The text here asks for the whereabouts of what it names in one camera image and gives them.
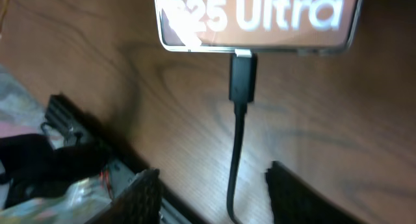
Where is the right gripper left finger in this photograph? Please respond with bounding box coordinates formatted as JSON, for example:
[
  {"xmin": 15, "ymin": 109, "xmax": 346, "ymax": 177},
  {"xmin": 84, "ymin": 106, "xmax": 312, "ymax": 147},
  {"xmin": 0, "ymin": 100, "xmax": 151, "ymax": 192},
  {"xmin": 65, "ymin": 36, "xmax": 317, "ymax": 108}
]
[{"xmin": 89, "ymin": 169, "xmax": 162, "ymax": 224}]

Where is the crumpled clear plastic bag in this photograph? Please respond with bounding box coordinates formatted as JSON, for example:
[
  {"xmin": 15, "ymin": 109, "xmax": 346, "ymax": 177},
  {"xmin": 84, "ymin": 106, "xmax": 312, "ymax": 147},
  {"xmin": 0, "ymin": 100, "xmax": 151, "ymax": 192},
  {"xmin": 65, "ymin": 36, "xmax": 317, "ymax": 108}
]
[{"xmin": 1, "ymin": 68, "xmax": 112, "ymax": 223}]

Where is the black USB charging cable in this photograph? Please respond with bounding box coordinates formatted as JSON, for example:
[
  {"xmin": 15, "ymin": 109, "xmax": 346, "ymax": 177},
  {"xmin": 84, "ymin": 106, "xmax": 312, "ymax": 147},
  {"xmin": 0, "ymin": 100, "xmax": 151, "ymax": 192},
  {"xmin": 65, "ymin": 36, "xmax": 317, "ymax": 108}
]
[{"xmin": 226, "ymin": 49, "xmax": 258, "ymax": 224}]

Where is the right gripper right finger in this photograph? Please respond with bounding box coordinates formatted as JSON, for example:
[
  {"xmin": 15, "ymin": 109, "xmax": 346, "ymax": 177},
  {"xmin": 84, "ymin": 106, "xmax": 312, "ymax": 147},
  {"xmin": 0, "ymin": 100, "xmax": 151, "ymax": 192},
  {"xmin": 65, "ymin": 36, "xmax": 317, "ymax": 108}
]
[{"xmin": 265, "ymin": 161, "xmax": 362, "ymax": 224}]

